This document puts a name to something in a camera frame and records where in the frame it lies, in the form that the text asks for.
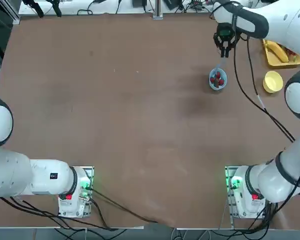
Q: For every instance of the light blue plastic spoon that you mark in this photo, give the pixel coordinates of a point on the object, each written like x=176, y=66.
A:
x=218, y=67

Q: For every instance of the aluminium frame post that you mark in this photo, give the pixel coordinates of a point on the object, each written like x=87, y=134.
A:
x=158, y=10

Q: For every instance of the yellow plastic tray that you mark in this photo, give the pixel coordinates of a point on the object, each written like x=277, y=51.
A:
x=272, y=60

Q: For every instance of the aluminium frame rail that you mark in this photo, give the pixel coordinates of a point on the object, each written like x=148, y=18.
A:
x=13, y=15

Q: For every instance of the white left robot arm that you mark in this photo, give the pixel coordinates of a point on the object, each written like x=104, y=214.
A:
x=15, y=175

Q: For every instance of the red dragon fruit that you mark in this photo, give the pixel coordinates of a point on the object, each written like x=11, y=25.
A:
x=291, y=53

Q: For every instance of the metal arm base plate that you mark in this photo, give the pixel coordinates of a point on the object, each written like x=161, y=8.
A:
x=90, y=172
x=228, y=175

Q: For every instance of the yellow banana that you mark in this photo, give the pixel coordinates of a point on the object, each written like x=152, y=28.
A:
x=280, y=53

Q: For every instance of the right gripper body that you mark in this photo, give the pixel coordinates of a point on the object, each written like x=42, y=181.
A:
x=226, y=37

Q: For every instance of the black power brick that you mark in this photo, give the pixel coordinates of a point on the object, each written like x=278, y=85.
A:
x=140, y=3
x=173, y=3

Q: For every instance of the light blue bowl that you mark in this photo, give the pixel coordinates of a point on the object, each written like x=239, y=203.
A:
x=223, y=76

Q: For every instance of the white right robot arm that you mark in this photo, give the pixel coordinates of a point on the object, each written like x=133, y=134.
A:
x=285, y=22

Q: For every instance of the yellow bowl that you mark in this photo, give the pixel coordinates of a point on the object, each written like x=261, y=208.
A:
x=272, y=82

